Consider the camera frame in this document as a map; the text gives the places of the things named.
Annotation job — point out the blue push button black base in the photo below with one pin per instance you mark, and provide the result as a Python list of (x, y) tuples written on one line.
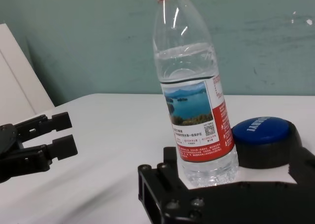
[(263, 137)]

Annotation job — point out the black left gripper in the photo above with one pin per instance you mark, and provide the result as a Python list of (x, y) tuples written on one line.
[(8, 140)]

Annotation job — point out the clear water bottle red cap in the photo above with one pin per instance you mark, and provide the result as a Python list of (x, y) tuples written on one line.
[(189, 105)]

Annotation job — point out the white panel board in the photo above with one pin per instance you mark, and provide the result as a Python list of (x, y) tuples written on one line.
[(19, 81)]

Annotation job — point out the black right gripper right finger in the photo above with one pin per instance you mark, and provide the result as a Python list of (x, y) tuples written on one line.
[(305, 167)]

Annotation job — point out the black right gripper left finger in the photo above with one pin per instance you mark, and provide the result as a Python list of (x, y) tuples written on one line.
[(152, 184)]

